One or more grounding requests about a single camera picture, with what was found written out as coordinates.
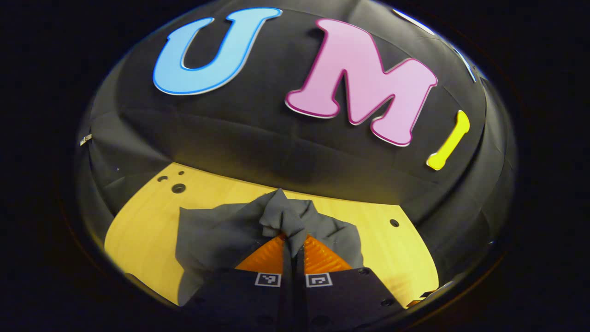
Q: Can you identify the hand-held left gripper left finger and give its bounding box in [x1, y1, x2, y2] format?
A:
[182, 233, 295, 331]

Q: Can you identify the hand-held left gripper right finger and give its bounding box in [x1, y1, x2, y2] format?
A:
[295, 235, 407, 331]

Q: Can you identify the grey collared shirt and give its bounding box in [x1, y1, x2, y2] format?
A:
[175, 188, 365, 306]

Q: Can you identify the black backdrop cloth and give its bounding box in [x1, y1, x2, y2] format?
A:
[76, 0, 517, 296]

